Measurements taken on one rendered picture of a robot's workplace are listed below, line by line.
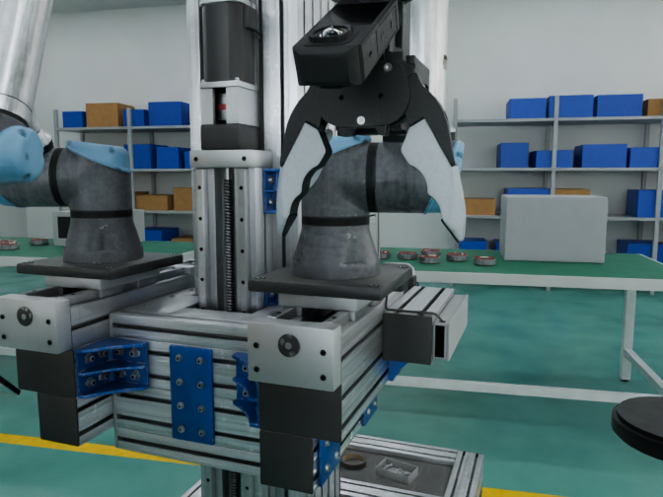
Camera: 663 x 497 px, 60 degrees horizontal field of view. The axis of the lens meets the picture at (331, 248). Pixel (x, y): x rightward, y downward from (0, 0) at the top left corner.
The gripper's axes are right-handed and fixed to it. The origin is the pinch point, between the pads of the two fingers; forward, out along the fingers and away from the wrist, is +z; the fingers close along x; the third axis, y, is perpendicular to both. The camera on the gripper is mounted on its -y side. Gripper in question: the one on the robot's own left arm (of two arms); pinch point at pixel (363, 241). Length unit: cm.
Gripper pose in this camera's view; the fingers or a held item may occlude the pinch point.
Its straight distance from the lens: 44.4
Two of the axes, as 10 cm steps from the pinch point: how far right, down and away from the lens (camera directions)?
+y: 3.4, -1.2, 9.3
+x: -9.4, -0.4, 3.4
